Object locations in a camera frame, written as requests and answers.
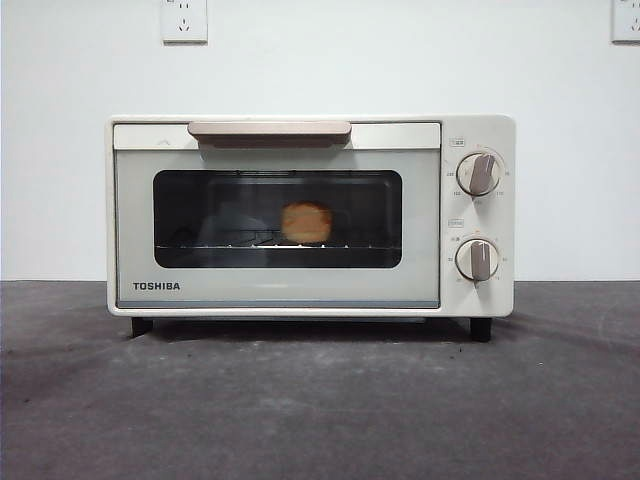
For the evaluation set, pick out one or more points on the golden bread piece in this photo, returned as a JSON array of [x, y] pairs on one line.
[[306, 222]]

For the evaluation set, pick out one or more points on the white Toshiba toaster oven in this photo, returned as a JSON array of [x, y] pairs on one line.
[[505, 220]]

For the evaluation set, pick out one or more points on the beige oven knob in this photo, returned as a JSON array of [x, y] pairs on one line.
[[477, 260], [480, 175]]

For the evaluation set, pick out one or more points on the white wall socket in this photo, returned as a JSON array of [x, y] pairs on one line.
[[627, 20], [184, 20]]

